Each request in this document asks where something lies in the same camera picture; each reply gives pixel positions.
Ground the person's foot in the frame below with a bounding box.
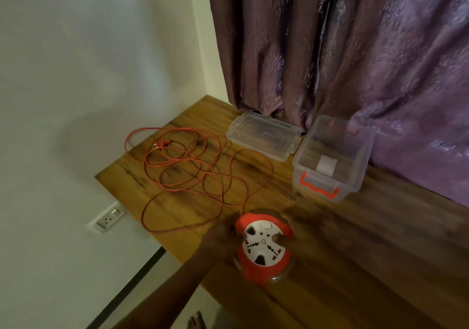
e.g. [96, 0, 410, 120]
[187, 311, 207, 329]

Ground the clear plastic lid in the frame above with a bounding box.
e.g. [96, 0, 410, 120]
[225, 111, 302, 163]

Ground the white wall socket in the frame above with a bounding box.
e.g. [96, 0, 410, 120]
[86, 201, 128, 234]

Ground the person's left forearm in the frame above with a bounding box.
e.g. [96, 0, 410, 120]
[111, 246, 220, 329]

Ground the person's right hand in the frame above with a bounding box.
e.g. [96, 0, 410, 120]
[275, 201, 332, 254]

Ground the purple patterned curtain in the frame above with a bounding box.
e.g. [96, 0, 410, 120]
[204, 0, 469, 208]

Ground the orange power cord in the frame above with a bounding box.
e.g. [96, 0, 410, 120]
[124, 126, 275, 233]

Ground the clear plastic box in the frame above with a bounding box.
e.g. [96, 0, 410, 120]
[292, 114, 377, 204]

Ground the person's left hand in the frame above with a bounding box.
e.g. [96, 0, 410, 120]
[200, 215, 245, 264]

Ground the orange extension cord reel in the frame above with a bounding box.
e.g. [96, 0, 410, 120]
[233, 209, 296, 286]

